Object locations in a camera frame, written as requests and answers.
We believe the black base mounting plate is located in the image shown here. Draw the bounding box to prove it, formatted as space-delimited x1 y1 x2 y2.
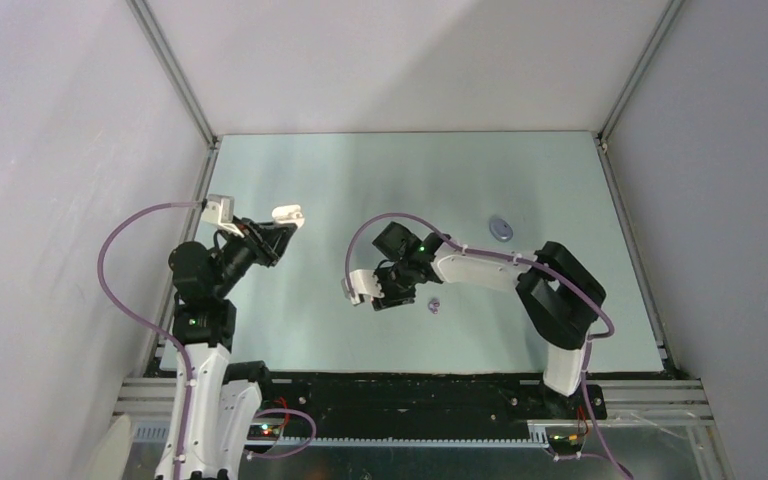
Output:
260 367 607 442

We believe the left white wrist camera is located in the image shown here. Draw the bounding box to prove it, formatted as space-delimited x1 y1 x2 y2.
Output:
200 194 241 235

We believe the aluminium frame rail front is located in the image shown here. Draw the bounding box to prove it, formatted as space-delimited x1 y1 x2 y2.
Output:
112 378 717 452

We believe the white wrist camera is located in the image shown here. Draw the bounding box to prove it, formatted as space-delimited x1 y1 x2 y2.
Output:
341 269 384 306
200 194 241 235

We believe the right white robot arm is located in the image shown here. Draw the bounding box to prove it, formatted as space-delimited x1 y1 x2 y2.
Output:
344 222 607 418

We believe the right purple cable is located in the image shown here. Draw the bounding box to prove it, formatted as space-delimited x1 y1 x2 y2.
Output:
344 211 634 480

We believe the right corner aluminium post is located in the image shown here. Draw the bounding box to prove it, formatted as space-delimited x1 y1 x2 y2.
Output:
595 0 687 155

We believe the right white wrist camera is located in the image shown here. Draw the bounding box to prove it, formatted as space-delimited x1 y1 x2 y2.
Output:
341 269 384 306

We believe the white earbud charging case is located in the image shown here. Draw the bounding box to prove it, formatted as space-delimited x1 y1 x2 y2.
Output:
271 204 305 229

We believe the corner aluminium post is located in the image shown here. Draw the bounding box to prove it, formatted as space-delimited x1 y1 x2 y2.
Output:
125 0 221 155
595 0 687 155

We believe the blue round disc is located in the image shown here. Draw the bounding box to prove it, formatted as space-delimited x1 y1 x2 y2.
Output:
488 217 514 243

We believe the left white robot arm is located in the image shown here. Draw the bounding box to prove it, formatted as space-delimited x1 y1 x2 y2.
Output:
154 213 304 479

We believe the left corner aluminium post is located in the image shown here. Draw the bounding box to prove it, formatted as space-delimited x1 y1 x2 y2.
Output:
125 0 221 155

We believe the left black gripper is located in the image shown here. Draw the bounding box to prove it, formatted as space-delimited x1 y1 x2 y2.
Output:
210 216 296 298

